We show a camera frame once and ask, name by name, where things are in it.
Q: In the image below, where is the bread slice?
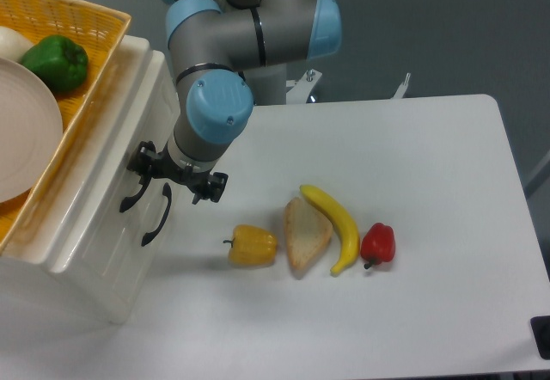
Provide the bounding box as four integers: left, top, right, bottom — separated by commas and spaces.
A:
283, 197, 333, 273

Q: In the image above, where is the black top drawer handle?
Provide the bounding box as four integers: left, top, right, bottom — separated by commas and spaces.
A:
119, 177, 150, 213

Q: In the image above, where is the beige plate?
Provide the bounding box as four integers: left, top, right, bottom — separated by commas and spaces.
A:
1, 58, 63, 202

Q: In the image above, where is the red bell pepper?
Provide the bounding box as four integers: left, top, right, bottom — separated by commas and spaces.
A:
360, 223, 396, 270

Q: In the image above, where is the white onion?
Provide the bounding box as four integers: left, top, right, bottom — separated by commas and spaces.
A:
0, 27, 34, 63

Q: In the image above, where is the black drawer handle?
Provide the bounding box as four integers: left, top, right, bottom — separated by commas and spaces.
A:
141, 182, 174, 248
119, 177, 150, 213

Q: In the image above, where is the yellow woven basket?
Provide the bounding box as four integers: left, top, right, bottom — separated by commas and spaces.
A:
1, 0, 131, 252

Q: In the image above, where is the black lower drawer handle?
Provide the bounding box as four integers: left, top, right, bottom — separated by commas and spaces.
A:
141, 182, 174, 248

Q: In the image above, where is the green bell pepper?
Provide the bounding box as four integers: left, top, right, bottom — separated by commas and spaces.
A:
20, 35, 89, 93

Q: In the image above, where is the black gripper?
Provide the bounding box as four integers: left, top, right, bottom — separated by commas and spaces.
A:
126, 141, 229, 205

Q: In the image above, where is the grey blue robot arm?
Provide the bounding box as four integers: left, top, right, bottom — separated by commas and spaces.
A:
127, 0, 342, 202

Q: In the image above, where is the black corner object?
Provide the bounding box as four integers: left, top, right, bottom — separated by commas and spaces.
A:
530, 316, 550, 360

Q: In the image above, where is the yellow bell pepper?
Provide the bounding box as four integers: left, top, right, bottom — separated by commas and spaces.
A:
223, 224, 278, 267

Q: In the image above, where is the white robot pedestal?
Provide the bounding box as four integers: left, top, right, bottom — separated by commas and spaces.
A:
284, 68, 412, 105

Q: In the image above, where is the white drawer cabinet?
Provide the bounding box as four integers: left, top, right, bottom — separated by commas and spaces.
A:
1, 36, 180, 323

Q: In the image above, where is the yellow banana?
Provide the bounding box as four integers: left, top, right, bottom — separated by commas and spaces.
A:
299, 184, 360, 277

